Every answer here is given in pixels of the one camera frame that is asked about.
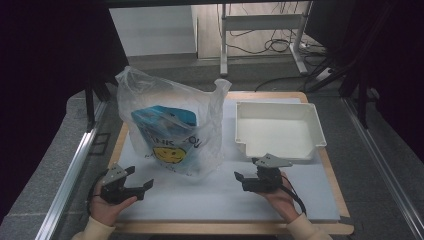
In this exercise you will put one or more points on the blue snack packet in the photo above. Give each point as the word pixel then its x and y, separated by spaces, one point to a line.
pixel 160 133

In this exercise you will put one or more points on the clear plastic bag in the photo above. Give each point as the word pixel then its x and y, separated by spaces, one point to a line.
pixel 206 126

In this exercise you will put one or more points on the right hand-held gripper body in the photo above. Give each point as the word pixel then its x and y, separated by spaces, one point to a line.
pixel 266 176

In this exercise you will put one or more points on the person's right hand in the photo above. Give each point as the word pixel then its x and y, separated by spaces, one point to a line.
pixel 281 200

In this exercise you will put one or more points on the white plastic tray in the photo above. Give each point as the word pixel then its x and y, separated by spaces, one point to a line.
pixel 276 133

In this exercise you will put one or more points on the aluminium rail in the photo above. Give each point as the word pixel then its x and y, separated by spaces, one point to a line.
pixel 383 166
pixel 66 180

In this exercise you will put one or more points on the white power strip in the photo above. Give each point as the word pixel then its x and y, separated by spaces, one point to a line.
pixel 324 74

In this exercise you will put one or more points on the wooden table board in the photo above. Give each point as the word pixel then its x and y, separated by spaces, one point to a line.
pixel 200 228

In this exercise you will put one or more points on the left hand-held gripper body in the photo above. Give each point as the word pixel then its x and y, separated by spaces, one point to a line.
pixel 113 186

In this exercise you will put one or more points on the black stand leg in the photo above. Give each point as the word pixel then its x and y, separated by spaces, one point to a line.
pixel 89 106

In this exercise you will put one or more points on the person's left hand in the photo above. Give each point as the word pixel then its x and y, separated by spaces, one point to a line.
pixel 106 210

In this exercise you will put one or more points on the white cabinet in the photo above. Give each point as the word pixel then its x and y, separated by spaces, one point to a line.
pixel 153 30

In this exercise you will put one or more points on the dark curtain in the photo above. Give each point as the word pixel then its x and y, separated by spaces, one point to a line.
pixel 386 50
pixel 43 66

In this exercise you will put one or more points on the white metal desk frame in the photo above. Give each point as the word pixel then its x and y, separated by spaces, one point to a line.
pixel 263 21

